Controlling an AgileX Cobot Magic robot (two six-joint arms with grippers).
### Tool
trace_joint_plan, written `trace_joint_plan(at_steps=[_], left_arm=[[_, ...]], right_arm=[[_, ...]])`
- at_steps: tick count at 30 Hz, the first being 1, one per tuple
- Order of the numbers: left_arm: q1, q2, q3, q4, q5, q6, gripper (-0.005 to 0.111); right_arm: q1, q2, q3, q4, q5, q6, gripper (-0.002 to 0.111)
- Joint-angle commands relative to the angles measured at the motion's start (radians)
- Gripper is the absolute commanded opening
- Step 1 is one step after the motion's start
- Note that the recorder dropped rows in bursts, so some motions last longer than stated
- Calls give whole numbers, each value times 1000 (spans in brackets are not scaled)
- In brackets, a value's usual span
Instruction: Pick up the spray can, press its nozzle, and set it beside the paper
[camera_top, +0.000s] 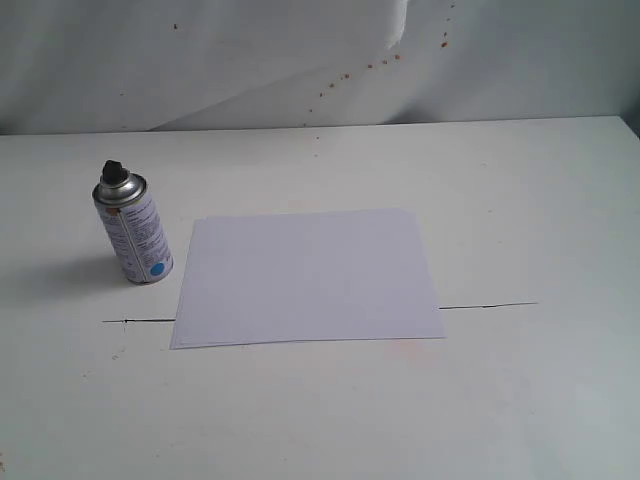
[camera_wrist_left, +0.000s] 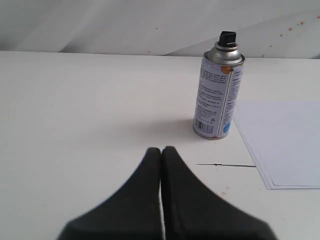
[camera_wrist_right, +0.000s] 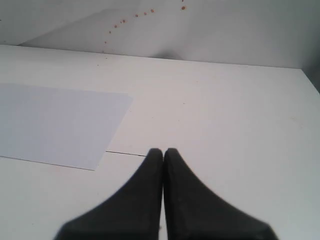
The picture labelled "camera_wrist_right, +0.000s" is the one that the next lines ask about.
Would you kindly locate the white backdrop paper sheet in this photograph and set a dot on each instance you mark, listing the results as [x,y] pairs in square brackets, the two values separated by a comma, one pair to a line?
[141,32]

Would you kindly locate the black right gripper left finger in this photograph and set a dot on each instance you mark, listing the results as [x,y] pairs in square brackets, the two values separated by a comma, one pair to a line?
[132,213]

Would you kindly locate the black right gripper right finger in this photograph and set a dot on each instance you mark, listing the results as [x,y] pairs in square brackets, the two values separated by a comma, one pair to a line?
[194,212]

